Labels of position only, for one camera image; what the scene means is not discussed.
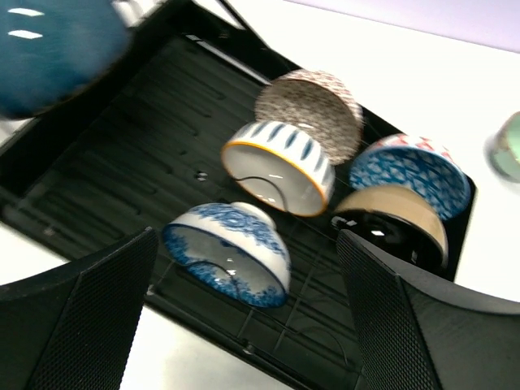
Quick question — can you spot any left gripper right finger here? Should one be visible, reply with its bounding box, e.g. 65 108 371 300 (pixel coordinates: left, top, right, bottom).
336 230 519 390

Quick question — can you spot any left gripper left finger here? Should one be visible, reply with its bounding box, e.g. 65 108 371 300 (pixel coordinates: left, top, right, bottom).
1 227 158 390

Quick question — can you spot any blue triangle patterned bowl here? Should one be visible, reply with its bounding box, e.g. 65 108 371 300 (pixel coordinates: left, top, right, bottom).
349 133 471 220

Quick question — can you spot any blue floral bowl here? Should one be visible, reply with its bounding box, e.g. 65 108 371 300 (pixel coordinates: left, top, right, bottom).
162 201 292 308

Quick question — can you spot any mint green bowl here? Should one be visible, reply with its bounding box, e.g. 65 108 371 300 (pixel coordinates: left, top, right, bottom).
487 111 519 183

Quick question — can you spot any white bowl orange rim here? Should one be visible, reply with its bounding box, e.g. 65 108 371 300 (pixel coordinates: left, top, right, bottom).
221 120 336 217

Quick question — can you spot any brown patterned bowl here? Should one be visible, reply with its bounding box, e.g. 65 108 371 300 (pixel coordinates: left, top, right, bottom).
254 69 364 165

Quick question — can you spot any teal bowl tan inside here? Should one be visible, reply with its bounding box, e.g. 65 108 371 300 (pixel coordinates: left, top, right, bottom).
1 1 131 119

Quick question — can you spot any black plastic drain tray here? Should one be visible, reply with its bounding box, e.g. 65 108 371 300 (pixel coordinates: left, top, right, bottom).
0 0 477 390

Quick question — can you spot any black wire dish rack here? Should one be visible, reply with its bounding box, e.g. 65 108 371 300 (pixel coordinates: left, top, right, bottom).
153 211 362 374

